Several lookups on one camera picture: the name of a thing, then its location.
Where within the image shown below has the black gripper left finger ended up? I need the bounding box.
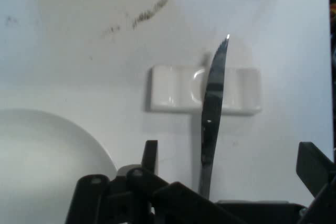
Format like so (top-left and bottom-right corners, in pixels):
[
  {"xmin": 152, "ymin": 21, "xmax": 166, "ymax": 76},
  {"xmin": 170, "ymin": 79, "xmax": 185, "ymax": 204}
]
[{"xmin": 65, "ymin": 140, "xmax": 238, "ymax": 224}]

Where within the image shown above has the large white cutlery rest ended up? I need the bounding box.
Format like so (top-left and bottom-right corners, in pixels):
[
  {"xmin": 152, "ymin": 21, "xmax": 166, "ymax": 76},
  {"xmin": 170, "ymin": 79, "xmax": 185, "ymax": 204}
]
[{"xmin": 146, "ymin": 63, "xmax": 264, "ymax": 117}]

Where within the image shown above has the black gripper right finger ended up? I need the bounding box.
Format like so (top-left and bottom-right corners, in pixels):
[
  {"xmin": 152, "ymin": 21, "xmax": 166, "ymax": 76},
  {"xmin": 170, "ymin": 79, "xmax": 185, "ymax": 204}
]
[{"xmin": 296, "ymin": 141, "xmax": 336, "ymax": 224}]

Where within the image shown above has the white round plate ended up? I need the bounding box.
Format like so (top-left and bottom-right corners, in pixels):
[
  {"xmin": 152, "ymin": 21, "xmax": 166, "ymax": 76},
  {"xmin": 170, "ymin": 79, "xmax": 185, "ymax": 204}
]
[{"xmin": 0, "ymin": 108, "xmax": 119, "ymax": 224}]

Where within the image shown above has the silver table knife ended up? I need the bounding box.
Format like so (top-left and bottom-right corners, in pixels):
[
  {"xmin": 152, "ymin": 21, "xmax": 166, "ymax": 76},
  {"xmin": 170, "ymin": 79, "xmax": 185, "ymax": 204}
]
[{"xmin": 198, "ymin": 34, "xmax": 232, "ymax": 201}]

